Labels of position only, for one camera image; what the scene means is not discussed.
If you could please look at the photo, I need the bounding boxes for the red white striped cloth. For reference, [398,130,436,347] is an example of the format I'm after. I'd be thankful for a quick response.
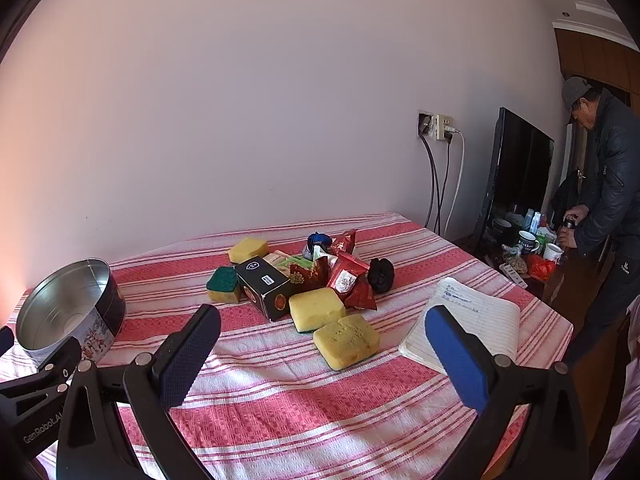
[0,212,575,480]

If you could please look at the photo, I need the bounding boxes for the open lined notebook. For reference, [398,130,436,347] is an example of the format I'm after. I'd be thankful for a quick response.
[398,276,522,376]

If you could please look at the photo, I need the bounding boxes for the black power cable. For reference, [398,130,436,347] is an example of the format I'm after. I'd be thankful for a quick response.
[437,137,453,235]
[420,135,441,231]

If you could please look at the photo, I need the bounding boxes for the blue grey rolled cloth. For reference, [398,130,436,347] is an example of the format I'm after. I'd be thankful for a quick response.
[302,231,333,260]

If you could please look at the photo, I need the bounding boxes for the yellow green scouring sponge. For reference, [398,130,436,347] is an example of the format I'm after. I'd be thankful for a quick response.
[206,266,242,304]
[313,313,381,372]
[288,287,347,334]
[227,237,270,265]

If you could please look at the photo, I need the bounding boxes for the round printed metal tin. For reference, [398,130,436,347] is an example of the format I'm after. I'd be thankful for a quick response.
[14,258,127,361]

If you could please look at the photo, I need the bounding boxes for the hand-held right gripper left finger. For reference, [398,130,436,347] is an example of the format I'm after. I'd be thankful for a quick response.
[56,304,222,480]

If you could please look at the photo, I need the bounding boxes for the black cloth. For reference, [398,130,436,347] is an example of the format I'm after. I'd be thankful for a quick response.
[367,257,397,295]

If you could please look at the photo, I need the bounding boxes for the red plastic bag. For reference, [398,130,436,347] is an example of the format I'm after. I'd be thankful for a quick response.
[527,255,557,281]

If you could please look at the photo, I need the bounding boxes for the pink floral snack packet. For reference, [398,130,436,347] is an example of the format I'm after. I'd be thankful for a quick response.
[289,247,331,292]

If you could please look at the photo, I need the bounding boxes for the black cardboard box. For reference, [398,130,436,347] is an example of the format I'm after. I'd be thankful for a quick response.
[234,256,293,323]

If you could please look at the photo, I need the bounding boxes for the dark mug white lettering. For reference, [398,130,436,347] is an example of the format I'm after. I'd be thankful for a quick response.
[517,231,542,257]

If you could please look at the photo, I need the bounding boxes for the black flat television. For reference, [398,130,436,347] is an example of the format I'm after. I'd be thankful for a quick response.
[472,106,556,251]

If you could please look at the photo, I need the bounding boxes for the black jacket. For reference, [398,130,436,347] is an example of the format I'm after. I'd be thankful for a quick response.
[550,170,583,233]

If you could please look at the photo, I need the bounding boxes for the brown wooden wardrobe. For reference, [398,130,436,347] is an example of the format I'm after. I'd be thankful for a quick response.
[554,22,638,106]

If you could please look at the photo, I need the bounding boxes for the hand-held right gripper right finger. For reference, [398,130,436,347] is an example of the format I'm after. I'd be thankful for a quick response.
[424,305,591,480]

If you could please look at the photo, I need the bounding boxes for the white wall socket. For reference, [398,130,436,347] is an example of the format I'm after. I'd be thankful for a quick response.
[433,114,458,142]

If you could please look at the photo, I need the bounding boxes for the clear plastic snack bag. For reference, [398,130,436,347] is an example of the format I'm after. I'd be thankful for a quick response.
[501,244,530,273]

